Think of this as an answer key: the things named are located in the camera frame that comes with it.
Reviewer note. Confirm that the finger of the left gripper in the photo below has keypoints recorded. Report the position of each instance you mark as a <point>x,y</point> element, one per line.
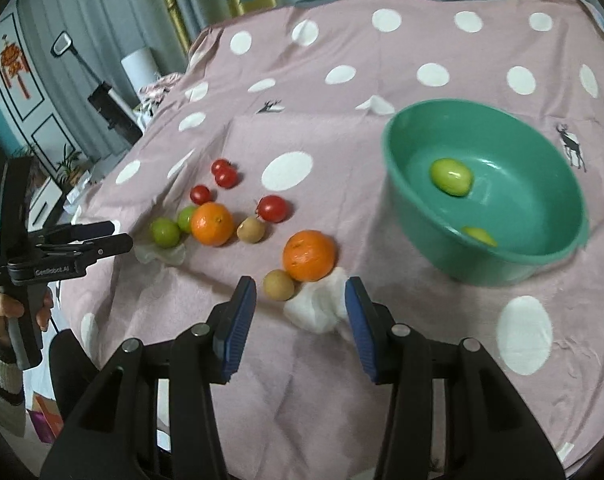
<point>69,233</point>
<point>88,253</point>

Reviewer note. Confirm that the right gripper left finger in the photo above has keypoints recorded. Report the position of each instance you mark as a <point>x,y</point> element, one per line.
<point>148,413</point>

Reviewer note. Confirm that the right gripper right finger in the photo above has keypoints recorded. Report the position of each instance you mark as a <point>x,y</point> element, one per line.
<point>490,431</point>

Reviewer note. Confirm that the green fruit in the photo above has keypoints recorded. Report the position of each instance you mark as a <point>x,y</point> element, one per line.
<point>451,177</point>
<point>165,232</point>
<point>184,216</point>

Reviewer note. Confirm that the small red tomato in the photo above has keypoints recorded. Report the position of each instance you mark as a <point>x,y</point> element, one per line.
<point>226,177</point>
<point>200,195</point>
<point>220,164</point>

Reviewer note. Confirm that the brown longan fruit back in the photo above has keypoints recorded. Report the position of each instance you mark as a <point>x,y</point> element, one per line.
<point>251,230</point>

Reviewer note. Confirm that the brown longan fruit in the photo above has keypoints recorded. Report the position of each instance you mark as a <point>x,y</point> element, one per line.
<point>251,230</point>
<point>278,285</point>

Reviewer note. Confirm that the large red tomato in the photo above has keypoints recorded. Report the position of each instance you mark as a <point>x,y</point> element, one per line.
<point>272,208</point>

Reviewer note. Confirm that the green fruit bowl front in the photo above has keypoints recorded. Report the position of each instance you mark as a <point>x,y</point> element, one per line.
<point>481,235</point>

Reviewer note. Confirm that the brown longan fruit front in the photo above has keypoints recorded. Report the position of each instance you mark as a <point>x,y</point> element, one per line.
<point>278,285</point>

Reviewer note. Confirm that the large orange front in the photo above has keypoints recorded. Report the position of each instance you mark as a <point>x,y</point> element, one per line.
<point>309,256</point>

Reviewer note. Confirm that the green plastic bowl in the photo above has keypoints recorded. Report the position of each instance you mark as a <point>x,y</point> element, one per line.
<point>524,193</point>

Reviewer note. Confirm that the black phone tripod stand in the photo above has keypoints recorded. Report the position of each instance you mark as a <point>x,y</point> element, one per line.
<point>104,99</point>

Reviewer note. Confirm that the small red tomato front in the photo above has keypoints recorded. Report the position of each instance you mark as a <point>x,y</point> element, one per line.
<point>226,177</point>

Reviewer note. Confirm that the small red tomato back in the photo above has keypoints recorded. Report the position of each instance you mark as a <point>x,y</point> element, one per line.
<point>220,164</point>

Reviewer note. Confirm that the crumpled clothes pile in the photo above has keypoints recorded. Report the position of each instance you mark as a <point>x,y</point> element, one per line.
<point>151,97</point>

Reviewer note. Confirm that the white cylinder lamp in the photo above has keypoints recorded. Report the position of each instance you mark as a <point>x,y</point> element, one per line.
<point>140,68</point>

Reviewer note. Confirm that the red chinese knot decoration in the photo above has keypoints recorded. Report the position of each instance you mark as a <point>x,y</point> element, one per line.
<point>13,63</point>

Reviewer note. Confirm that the pink polka dot cloth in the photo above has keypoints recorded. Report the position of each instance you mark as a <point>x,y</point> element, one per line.
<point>296,99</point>

